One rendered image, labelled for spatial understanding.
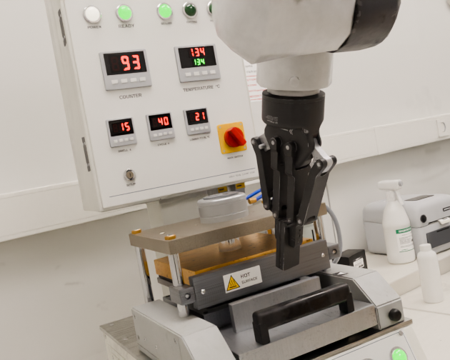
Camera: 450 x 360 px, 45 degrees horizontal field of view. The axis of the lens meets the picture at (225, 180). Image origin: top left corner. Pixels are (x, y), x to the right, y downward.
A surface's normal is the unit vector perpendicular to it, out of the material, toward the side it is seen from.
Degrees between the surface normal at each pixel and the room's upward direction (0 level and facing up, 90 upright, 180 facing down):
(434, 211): 86
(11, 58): 90
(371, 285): 41
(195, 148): 90
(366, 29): 140
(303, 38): 149
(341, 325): 90
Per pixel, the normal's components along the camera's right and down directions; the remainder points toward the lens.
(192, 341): 0.16, -0.77
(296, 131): -0.78, 0.23
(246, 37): -0.47, 0.73
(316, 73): 0.44, 0.33
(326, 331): 0.46, -0.04
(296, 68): -0.09, 0.33
